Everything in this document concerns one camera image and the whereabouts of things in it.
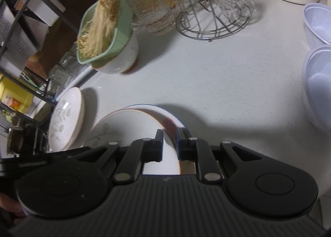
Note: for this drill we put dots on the wire glass rack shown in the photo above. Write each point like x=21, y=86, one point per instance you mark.
x=203, y=20

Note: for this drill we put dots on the black sink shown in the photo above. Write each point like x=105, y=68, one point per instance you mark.
x=24, y=136

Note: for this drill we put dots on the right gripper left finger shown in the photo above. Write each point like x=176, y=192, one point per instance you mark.
x=139, y=152

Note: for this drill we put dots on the leaf pattern plate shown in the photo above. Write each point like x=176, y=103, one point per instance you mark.
x=66, y=121
x=127, y=125

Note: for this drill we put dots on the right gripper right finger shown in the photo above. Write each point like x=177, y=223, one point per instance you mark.
x=198, y=151

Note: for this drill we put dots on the white bowl under colander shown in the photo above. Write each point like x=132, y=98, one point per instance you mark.
x=121, y=63

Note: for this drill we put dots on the wooden cutting board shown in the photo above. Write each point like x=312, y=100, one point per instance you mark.
x=59, y=39

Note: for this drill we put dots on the pink flower white plate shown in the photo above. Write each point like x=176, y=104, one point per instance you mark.
x=168, y=120

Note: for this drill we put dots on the green colander basket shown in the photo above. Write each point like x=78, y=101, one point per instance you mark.
x=122, y=33

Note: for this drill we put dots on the pale blue bowl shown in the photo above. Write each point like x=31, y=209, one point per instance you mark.
x=316, y=18
x=316, y=87

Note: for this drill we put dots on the yellow detergent jug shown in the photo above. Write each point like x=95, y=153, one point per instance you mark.
x=15, y=97

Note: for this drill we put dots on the dry noodles bundle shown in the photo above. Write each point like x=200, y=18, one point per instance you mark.
x=98, y=32

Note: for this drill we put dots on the person's left hand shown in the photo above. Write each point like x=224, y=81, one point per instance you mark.
x=11, y=205

